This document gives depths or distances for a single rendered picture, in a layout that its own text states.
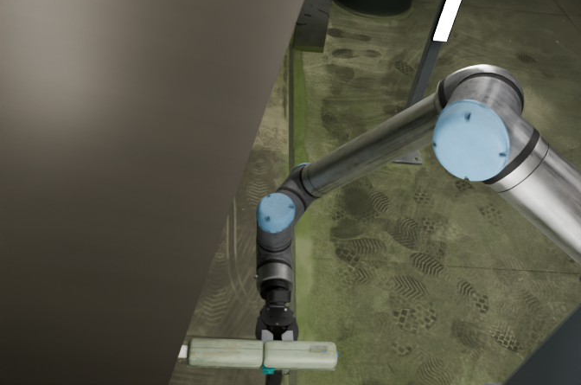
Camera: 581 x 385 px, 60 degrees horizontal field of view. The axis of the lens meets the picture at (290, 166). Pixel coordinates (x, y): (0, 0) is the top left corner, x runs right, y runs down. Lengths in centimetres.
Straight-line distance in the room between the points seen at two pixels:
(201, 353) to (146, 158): 64
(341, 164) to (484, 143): 44
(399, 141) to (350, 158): 14
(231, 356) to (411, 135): 57
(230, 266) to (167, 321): 107
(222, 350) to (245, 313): 65
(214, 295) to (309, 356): 72
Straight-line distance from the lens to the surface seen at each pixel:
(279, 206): 119
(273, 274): 123
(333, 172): 117
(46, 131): 52
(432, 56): 213
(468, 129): 79
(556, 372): 151
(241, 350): 110
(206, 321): 172
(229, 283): 179
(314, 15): 289
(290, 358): 110
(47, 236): 65
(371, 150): 108
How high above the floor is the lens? 156
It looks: 44 degrees down
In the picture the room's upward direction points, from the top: 8 degrees clockwise
